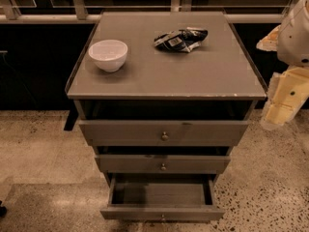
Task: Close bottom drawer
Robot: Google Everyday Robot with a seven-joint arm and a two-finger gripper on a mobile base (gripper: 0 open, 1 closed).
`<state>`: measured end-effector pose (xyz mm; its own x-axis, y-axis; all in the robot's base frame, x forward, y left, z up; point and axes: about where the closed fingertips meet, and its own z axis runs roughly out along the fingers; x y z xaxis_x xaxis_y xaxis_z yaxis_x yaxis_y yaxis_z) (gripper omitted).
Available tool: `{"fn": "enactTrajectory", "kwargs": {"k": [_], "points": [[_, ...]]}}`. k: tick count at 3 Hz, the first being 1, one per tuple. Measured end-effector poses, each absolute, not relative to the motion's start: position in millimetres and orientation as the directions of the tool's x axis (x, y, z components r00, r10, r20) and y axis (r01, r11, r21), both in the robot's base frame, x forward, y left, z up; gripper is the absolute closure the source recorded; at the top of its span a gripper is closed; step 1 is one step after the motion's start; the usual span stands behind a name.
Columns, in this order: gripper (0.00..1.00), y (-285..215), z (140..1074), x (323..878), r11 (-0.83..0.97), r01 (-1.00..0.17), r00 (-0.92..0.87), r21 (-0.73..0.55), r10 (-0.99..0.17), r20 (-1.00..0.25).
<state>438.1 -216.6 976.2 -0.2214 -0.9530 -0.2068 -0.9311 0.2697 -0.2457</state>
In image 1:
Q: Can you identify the white ceramic bowl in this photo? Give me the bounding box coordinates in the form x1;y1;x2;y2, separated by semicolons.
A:
88;40;128;73

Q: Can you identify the grey wooden drawer cabinet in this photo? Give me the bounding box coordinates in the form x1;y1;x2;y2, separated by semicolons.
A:
64;11;269;186

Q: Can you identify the metal window railing frame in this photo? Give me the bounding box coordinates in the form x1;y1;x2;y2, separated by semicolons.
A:
0;0;309;25

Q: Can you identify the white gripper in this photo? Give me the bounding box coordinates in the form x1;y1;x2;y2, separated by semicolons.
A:
256;0;309;131

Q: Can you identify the grey top drawer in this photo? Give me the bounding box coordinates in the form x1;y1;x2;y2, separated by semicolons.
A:
79;120;248;147

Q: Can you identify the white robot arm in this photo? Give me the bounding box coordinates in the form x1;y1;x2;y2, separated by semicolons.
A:
256;0;309;131

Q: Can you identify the grey middle drawer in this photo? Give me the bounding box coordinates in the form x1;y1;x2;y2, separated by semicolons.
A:
95;155;230;174

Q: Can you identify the crumpled blue chip bag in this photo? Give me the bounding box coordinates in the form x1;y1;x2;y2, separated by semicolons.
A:
154;27;208;53

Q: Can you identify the grey bottom drawer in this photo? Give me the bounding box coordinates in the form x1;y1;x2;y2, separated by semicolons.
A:
101;173;224;222

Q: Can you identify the grey drawer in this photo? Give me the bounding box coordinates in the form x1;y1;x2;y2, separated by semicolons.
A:
79;120;248;147
95;155;230;174
101;173;224;222

